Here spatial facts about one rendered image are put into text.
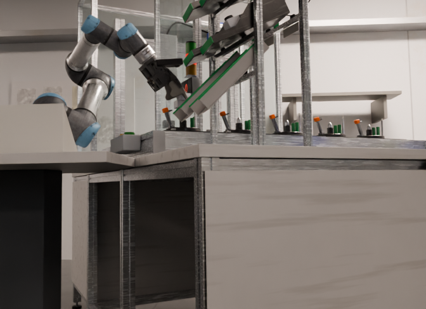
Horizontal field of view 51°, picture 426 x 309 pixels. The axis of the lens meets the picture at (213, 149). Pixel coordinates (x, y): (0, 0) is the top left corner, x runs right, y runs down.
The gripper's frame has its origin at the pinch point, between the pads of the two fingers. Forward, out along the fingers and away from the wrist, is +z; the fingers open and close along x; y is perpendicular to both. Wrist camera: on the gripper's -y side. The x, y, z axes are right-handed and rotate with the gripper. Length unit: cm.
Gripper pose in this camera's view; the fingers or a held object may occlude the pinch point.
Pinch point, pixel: (184, 97)
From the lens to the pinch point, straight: 181.0
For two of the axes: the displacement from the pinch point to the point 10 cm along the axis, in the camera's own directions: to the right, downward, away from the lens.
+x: 4.3, -0.8, -9.0
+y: -6.7, 6.4, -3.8
